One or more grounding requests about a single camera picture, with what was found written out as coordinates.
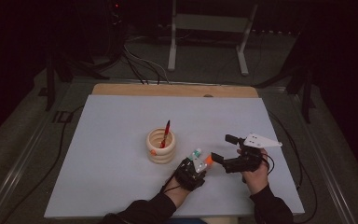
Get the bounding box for red pen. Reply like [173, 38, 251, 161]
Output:
[159, 119, 172, 149]

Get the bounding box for black floor stand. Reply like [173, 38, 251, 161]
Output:
[255, 31, 318, 124]
[45, 52, 110, 112]

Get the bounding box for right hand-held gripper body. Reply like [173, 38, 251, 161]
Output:
[223, 133, 283, 175]

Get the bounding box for wooden table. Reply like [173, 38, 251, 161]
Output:
[91, 83, 259, 99]

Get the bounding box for white table mat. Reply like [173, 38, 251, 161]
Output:
[43, 94, 306, 218]

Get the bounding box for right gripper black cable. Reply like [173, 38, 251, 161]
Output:
[259, 152, 276, 175]

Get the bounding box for person's right hand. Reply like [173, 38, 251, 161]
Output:
[236, 147, 270, 196]

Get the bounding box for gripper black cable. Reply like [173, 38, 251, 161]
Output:
[159, 176, 182, 196]
[259, 152, 276, 175]

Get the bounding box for long black floor cable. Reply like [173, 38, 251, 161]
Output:
[0, 105, 85, 224]
[267, 110, 320, 224]

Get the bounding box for person's left hand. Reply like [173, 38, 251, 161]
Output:
[164, 179, 191, 209]

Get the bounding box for person's blue clothing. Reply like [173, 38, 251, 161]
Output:
[164, 217, 208, 224]

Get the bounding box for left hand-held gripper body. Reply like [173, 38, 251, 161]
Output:
[173, 157, 208, 192]

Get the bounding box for bundle of floor cables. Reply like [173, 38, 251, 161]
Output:
[122, 43, 171, 86]

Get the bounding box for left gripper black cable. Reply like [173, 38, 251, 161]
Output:
[159, 176, 182, 196]

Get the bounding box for white metal stand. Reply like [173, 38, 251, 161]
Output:
[167, 0, 259, 77]

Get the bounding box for dark equipment with red light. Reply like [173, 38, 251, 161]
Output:
[105, 0, 126, 63]

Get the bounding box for cream ringed pen holder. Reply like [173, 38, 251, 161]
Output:
[145, 126, 177, 165]

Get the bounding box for metal floor rail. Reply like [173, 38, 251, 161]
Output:
[0, 80, 76, 224]
[292, 92, 355, 224]

